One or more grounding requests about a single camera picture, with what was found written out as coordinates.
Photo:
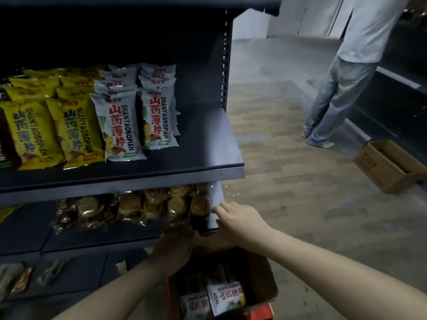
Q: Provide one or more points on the brown snack packet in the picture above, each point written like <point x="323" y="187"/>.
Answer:
<point x="6" y="143"/>

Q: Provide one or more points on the dark grey metal shelf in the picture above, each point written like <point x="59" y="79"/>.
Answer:
<point x="200" y="146"/>

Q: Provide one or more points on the orange wrapped snacks on shelf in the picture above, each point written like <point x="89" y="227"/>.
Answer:
<point x="10" y="213"/>

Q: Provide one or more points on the person's left forearm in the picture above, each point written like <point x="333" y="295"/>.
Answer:
<point x="113" y="296"/>

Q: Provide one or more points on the person's right hand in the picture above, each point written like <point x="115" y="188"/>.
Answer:
<point x="243" y="226"/>

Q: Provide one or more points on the tan carton with red print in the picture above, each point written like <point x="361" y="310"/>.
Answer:
<point x="383" y="169"/>

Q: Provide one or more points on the person's left hand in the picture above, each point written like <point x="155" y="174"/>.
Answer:
<point x="175" y="249"/>

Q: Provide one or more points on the clear green packet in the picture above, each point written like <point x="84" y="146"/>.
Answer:
<point x="10" y="279"/>
<point x="51" y="272"/>

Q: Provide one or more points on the small white-brown packet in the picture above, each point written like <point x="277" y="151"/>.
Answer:
<point x="121" y="267"/>

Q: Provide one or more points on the black wall shelving unit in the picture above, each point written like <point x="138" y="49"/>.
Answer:
<point x="400" y="96"/>

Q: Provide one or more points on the person's right forearm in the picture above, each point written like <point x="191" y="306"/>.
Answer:
<point x="350" y="279"/>

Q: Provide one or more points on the white snack packet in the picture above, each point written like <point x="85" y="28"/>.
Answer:
<point x="158" y="76"/>
<point x="158" y="119"/>
<point x="123" y="67"/>
<point x="118" y="129"/>
<point x="158" y="68"/>
<point x="157" y="83"/>
<point x="118" y="74"/>
<point x="115" y="83"/>
<point x="113" y="90"/>

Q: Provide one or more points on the pile of wrapped pastries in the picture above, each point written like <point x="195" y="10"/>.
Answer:
<point x="150" y="206"/>

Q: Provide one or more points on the brown cardboard box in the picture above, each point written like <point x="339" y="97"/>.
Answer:
<point x="260" y="279"/>

